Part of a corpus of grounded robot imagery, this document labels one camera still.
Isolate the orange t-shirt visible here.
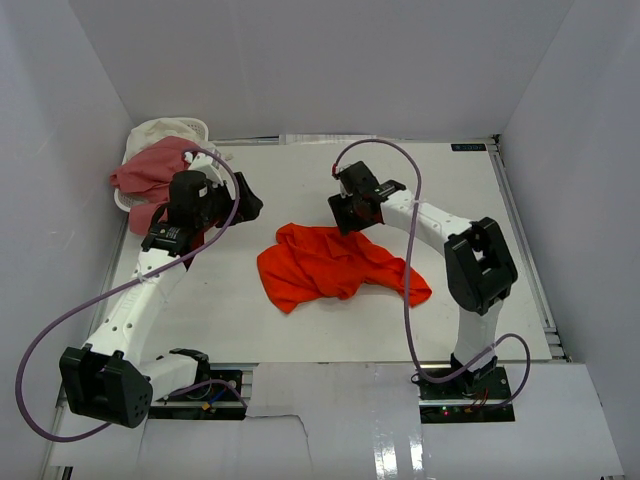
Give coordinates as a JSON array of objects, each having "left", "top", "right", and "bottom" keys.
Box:
[{"left": 256, "top": 223, "right": 432, "bottom": 314}]

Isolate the pink t-shirt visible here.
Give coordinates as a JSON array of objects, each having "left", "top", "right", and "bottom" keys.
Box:
[{"left": 109, "top": 136, "right": 198, "bottom": 236}]

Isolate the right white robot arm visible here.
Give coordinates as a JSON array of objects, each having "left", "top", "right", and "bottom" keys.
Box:
[{"left": 328, "top": 161, "right": 518, "bottom": 399}]

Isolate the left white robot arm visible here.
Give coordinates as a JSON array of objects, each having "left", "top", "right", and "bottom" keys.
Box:
[{"left": 59, "top": 170, "right": 263, "bottom": 428}]

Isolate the white laundry basket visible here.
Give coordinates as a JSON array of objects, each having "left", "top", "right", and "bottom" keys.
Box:
[{"left": 112, "top": 115, "right": 210, "bottom": 211}]

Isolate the cream white t-shirt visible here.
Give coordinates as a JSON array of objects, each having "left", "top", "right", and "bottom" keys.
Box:
[{"left": 127, "top": 117, "right": 235, "bottom": 166}]

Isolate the dark label sticker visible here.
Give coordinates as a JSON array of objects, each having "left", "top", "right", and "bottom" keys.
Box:
[{"left": 451, "top": 143, "right": 487, "bottom": 152}]

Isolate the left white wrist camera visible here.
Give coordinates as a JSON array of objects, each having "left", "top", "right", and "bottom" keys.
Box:
[{"left": 183, "top": 151, "right": 223, "bottom": 186}]

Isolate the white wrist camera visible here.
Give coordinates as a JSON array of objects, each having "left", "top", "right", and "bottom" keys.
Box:
[
  {"left": 183, "top": 151, "right": 223, "bottom": 186},
  {"left": 333, "top": 167, "right": 354, "bottom": 198}
]

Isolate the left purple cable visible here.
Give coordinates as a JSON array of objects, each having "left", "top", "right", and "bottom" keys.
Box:
[{"left": 14, "top": 148, "right": 248, "bottom": 443}]

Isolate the purple cable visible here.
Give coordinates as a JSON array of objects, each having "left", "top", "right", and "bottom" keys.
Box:
[
  {"left": 331, "top": 138, "right": 532, "bottom": 406},
  {"left": 14, "top": 148, "right": 248, "bottom": 443}
]

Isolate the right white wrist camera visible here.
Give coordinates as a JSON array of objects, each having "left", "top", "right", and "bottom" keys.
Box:
[{"left": 333, "top": 167, "right": 354, "bottom": 198}]

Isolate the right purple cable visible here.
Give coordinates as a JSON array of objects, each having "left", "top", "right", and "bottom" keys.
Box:
[{"left": 331, "top": 138, "right": 532, "bottom": 406}]

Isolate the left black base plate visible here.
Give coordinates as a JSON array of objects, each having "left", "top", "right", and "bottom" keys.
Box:
[{"left": 148, "top": 366, "right": 253, "bottom": 421}]

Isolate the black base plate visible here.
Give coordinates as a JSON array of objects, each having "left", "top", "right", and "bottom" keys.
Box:
[
  {"left": 148, "top": 366, "right": 253, "bottom": 421},
  {"left": 411, "top": 367, "right": 516, "bottom": 425}
]

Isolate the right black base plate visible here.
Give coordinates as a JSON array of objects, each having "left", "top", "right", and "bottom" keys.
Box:
[{"left": 411, "top": 367, "right": 516, "bottom": 425}]

